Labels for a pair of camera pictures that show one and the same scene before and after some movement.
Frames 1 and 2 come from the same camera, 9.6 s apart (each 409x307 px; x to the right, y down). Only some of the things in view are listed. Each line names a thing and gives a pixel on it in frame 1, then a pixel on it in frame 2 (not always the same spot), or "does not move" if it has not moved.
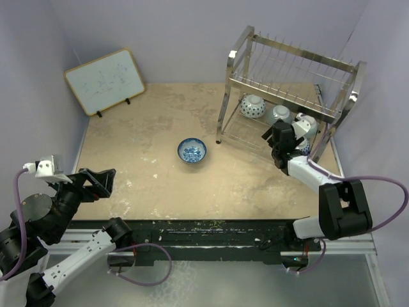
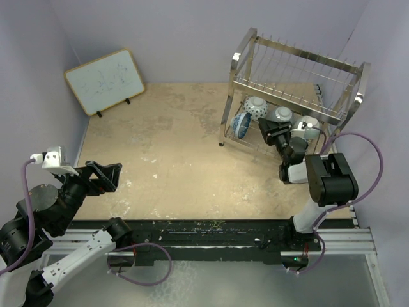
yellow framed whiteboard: [105, 82] does not move
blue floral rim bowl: [192, 150] → [240, 125]
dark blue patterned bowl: [252, 106] does not move
